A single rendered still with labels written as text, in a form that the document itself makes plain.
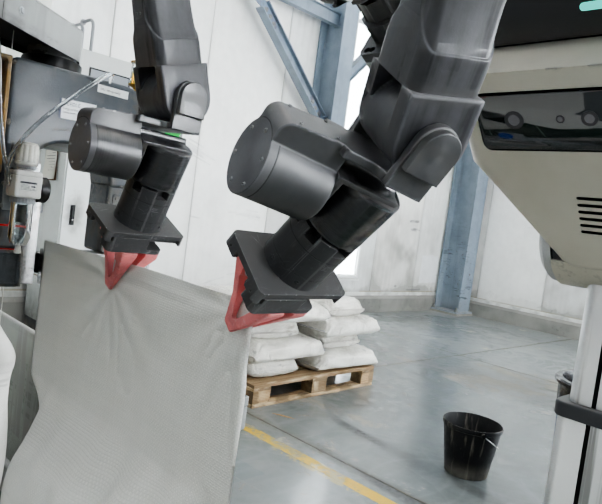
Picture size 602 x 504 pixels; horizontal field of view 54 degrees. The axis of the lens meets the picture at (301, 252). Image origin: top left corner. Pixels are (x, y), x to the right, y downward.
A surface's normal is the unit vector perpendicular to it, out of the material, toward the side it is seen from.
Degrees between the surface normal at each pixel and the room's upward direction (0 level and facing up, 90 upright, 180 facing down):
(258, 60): 90
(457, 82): 120
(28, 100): 90
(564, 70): 130
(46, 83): 90
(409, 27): 96
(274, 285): 45
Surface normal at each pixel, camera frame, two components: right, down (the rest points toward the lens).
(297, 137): 0.29, 0.61
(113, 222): 0.44, -0.82
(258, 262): 0.59, -0.60
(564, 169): -0.62, 0.60
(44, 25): 0.98, 0.14
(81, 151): -0.72, -0.09
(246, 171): -0.79, -0.29
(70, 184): 0.70, 0.14
